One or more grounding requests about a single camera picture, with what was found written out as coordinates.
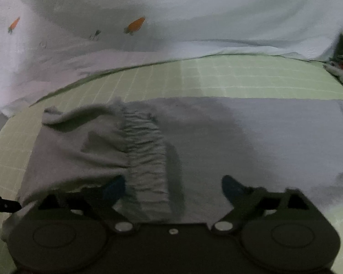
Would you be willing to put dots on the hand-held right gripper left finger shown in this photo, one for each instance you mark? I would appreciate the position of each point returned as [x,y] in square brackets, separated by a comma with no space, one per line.
[115,185]

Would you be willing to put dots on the grey pants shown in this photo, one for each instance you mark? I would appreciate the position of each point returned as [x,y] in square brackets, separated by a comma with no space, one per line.
[217,134]

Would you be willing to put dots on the white carrot print blanket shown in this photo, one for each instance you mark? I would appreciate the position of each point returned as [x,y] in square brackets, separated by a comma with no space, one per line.
[217,11]

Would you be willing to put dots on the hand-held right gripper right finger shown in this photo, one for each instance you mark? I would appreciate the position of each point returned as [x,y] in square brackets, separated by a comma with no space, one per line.
[231,188]

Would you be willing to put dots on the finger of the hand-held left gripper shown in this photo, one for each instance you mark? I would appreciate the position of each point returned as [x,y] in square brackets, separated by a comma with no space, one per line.
[2,204]

